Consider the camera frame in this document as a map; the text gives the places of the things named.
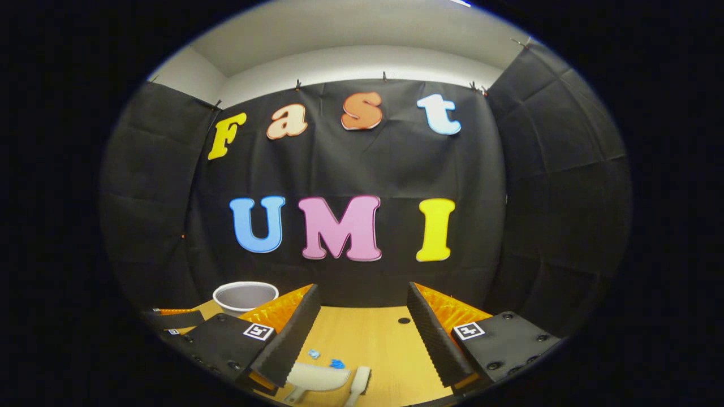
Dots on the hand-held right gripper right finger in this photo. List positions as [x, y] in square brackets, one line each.
[435, 345]

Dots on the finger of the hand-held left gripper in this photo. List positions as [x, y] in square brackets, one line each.
[175, 319]

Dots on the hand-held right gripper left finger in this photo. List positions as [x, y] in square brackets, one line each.
[297, 339]

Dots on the grey dustpan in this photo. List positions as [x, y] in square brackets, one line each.
[317, 376]

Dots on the dark blue paper scrap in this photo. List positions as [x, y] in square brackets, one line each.
[337, 363]

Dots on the white garbage bin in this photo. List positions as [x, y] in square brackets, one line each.
[246, 294]

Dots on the small grey broom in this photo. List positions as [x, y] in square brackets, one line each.
[360, 381]

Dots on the wooden desktop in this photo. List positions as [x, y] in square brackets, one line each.
[379, 350]

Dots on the black backdrop cloth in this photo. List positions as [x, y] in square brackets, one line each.
[362, 164]

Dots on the row of small cloth clips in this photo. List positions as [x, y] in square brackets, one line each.
[298, 86]

